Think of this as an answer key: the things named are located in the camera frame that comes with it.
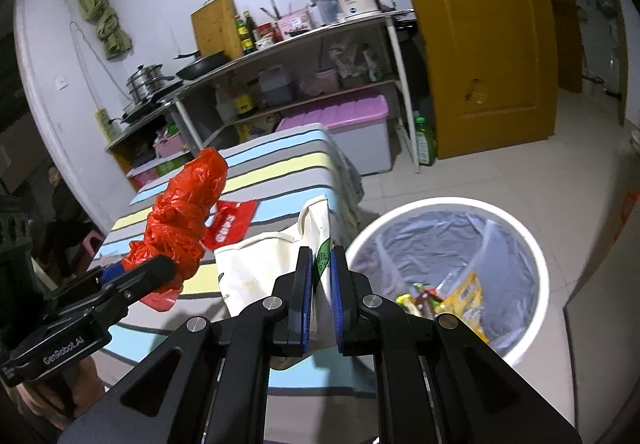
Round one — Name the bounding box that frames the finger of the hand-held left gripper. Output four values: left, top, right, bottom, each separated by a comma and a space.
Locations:
46, 254, 177, 326
47, 263, 128, 300

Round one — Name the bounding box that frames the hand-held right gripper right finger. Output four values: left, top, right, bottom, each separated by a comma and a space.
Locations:
330, 245, 584, 444

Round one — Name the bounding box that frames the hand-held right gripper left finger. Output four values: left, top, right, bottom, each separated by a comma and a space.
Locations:
57, 247, 314, 444

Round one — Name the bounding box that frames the white cloth bag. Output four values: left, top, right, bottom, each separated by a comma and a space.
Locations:
214, 195, 347, 356

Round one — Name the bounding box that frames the red plastic bag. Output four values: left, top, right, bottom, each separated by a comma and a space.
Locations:
127, 147, 229, 313

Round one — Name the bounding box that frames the yellow snack packet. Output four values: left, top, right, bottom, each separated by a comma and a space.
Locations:
439, 272, 489, 343

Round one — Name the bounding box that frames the white trash bin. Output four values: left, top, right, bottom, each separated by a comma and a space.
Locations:
345, 197, 550, 368

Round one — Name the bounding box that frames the person's left hand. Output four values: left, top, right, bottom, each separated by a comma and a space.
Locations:
15, 356, 104, 431

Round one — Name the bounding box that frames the pink plastic stool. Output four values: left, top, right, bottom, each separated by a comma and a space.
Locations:
75, 230, 107, 276

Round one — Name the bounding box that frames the dark candy wrapper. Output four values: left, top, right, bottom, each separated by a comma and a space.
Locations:
415, 285, 445, 321

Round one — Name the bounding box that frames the red snack packet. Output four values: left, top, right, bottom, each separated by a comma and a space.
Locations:
200, 200, 259, 250

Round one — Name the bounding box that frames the pink plastic container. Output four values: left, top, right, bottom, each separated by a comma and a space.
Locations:
154, 131, 189, 158

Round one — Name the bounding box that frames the striped bed sheet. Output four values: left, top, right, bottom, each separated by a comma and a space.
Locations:
92, 123, 382, 441

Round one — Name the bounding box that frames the green plastic bottle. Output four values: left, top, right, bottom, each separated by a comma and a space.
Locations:
413, 117, 437, 168

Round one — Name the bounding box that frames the purple lid storage box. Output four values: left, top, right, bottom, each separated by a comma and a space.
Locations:
275, 93, 391, 178

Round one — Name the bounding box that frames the steel pot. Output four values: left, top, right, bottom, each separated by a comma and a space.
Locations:
125, 64, 167, 103

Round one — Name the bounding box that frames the yellow label bottle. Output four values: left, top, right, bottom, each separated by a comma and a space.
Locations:
233, 84, 254, 118

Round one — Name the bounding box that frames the black frying pan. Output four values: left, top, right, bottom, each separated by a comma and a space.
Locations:
173, 50, 227, 80

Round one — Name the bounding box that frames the dark plastic jug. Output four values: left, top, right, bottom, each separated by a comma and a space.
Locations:
258, 65, 295, 108

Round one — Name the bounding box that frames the crumpled plastic bag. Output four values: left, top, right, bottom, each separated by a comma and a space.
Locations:
327, 42, 372, 78

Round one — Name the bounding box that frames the metal shelf rack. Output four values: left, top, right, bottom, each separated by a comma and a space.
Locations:
104, 8, 422, 176

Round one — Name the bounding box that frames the wooden cutting board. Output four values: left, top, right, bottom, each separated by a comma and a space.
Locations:
191, 0, 246, 61

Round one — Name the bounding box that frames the green hanging towel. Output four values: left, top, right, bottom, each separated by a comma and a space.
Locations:
71, 0, 134, 61

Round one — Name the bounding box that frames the dark sauce bottle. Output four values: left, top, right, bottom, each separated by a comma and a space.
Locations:
243, 11, 257, 53

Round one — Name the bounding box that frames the pink box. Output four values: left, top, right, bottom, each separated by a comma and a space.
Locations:
276, 9, 311, 38

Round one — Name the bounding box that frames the yellow wooden door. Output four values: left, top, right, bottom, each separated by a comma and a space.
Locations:
384, 0, 559, 161

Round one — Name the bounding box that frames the clear plastic pitcher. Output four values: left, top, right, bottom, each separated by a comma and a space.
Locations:
308, 0, 341, 28

